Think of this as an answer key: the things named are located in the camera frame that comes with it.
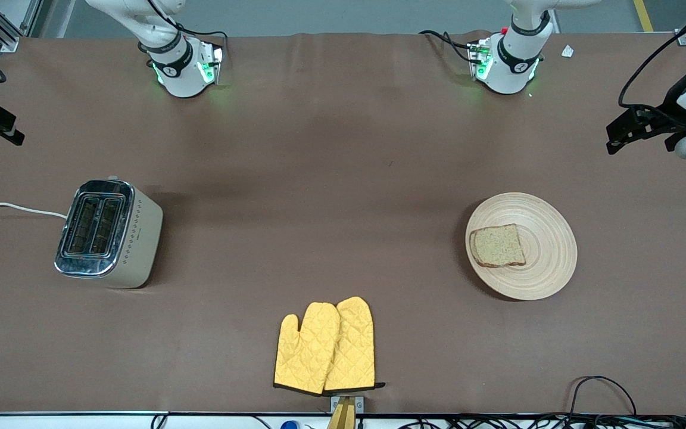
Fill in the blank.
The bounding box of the round wooden plate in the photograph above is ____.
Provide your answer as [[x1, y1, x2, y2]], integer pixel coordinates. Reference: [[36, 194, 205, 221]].
[[465, 192, 578, 301]]

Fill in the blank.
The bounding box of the brown-crust bread slice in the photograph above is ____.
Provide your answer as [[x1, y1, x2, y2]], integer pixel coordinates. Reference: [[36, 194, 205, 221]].
[[469, 223, 526, 268]]

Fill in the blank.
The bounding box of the beige and chrome toaster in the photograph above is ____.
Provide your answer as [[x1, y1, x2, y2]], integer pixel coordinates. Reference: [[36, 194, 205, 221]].
[[54, 176, 164, 290]]

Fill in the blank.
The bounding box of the brown table cover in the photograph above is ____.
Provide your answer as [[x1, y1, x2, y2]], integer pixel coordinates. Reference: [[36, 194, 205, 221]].
[[0, 31, 686, 415]]

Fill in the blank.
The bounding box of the yellow quilted oven mitt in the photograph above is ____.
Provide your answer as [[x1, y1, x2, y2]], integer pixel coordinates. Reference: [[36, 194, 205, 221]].
[[273, 302, 341, 395], [322, 296, 386, 392]]

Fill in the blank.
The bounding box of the wooden stick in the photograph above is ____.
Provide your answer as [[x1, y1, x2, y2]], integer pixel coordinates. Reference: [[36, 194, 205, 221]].
[[326, 398, 357, 429]]

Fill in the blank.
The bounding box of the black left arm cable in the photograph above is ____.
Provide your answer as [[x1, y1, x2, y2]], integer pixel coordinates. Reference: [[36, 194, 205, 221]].
[[617, 0, 686, 109]]

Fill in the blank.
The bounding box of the aluminium frame post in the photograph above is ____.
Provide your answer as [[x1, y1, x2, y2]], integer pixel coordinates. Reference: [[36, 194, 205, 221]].
[[0, 0, 43, 53]]

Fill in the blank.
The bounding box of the black left base cable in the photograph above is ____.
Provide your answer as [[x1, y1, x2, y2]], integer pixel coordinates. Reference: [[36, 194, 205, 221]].
[[419, 30, 476, 63]]

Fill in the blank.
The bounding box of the black base cable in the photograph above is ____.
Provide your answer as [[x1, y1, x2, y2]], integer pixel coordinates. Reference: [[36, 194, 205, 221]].
[[146, 0, 229, 45], [419, 30, 476, 63]]

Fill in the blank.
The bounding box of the black right base cable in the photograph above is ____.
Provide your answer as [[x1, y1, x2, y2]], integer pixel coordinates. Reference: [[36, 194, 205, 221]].
[[146, 0, 229, 45]]

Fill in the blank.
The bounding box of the black looped cable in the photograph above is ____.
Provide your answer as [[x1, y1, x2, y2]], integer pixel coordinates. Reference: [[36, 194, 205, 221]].
[[568, 375, 638, 418]]

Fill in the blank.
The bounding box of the small metal bracket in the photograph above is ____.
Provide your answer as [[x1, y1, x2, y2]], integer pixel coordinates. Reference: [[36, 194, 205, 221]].
[[330, 395, 365, 414]]

